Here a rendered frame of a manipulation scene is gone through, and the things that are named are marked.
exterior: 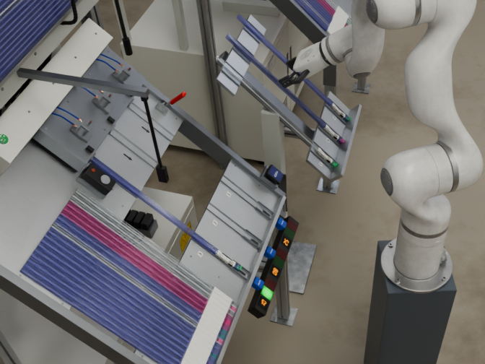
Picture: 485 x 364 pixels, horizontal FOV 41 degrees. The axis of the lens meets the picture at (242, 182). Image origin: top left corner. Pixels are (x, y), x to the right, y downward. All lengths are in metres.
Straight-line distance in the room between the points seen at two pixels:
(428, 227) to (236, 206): 0.54
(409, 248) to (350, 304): 0.92
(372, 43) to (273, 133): 0.54
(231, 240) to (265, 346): 0.79
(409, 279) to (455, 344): 0.79
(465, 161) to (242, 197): 0.65
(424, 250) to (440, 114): 0.39
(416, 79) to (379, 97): 2.01
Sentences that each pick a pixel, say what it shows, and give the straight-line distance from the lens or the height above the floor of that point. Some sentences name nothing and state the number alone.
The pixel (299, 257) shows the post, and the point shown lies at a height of 0.01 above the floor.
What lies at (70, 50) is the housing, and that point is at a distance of 1.69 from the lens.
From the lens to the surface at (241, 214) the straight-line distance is 1.82.
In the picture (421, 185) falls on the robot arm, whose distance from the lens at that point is 1.48.
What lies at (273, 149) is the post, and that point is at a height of 0.67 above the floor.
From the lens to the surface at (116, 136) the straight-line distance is 1.71.
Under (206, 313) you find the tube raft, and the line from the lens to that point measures 1.64.
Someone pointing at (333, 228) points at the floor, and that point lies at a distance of 2.80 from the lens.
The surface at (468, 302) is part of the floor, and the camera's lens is 2.65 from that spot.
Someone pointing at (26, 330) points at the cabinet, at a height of 0.62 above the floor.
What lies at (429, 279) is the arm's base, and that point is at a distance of 1.79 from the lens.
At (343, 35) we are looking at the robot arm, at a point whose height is 1.14.
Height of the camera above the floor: 2.15
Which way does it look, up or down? 46 degrees down
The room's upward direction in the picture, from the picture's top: 6 degrees counter-clockwise
